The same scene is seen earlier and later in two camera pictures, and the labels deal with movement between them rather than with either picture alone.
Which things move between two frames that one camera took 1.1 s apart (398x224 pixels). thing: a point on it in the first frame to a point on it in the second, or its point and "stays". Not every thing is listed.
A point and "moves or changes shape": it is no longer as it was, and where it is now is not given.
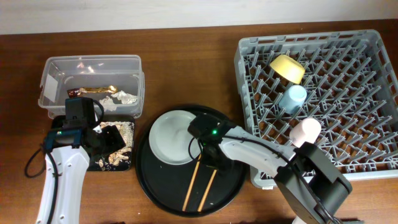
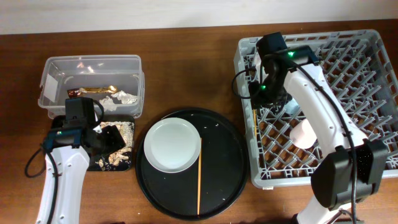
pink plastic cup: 306,130 stays
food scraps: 126,130 stays
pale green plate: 170,140 moves or changes shape
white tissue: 124,98 stays
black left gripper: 115,140 stays
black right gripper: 227,165 to 257,98
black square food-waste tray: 123,160 stays
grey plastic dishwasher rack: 351,87 stays
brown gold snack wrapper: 73,93 stays
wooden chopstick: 206,191 to 255,121
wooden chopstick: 192,182 to 199,177
